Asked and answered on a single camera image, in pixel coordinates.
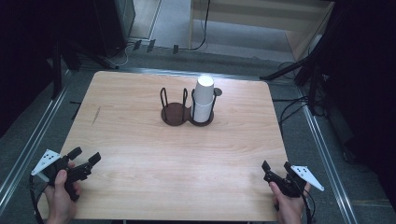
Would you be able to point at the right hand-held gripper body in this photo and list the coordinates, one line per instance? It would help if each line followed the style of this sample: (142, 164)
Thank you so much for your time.
(291, 185)

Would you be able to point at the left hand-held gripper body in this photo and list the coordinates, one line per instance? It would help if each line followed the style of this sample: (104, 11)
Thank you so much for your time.
(79, 172)

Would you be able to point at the white paper cup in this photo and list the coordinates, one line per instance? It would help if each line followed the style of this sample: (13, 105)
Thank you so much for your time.
(204, 90)
(202, 113)

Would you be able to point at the person's right hand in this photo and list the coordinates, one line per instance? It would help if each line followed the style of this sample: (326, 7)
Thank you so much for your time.
(288, 207)

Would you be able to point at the person's left hand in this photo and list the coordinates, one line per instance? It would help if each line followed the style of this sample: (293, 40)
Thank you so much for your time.
(60, 202)

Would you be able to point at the black metal stand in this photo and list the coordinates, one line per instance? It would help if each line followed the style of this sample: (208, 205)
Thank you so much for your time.
(57, 71)

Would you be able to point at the black tripod stand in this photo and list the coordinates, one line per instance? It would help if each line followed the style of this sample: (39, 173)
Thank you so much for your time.
(311, 68)

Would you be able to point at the black cabinet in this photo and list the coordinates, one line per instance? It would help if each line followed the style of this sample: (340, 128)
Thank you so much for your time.
(113, 25)

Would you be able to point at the metal floor rail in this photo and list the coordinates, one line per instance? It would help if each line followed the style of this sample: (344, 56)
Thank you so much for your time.
(31, 149)
(330, 168)
(174, 73)

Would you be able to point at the light wooden frame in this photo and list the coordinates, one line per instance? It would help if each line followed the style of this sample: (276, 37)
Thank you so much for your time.
(264, 18)

